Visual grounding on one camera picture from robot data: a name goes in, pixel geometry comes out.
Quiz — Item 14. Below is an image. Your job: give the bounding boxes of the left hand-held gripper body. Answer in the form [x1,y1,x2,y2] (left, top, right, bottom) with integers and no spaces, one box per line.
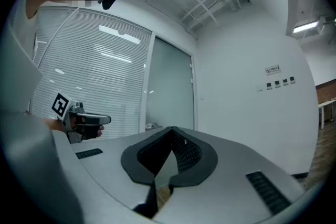
[51,91,112,144]

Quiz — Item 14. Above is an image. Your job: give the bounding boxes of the white t-shirt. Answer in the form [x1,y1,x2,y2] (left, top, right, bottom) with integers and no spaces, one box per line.
[0,0,53,140]

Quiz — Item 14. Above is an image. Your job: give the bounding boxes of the white ceiling cable tray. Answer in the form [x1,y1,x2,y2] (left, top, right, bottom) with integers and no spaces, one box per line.
[180,0,249,40]

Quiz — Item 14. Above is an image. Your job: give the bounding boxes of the person's left forearm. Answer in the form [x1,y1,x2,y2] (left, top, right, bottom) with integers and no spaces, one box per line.
[40,117,65,133]

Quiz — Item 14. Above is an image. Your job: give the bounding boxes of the white table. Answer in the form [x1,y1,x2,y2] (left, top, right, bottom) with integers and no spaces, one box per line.
[318,99,336,130]

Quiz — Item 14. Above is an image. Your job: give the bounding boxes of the white wall sign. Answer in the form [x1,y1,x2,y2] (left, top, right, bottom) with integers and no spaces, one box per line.
[265,66,282,77]

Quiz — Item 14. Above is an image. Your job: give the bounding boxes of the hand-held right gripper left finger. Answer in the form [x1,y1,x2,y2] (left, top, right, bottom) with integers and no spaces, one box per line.
[120,126,173,186]

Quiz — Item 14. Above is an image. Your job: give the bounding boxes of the white door frame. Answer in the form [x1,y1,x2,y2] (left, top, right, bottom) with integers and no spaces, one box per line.
[139,30,198,132]

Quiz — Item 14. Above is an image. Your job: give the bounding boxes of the white window blinds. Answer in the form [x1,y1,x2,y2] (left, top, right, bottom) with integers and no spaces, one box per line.
[31,7,153,140]

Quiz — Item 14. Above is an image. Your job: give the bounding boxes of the frosted glass door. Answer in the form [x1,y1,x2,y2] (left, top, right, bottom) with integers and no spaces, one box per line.
[145,35,195,132]

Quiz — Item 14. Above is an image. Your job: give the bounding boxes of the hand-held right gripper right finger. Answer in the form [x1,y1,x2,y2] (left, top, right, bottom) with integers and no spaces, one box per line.
[169,126,218,187]

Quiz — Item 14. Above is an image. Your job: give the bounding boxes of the short ceiling light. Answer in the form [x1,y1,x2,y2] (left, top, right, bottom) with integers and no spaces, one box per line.
[292,20,320,34]

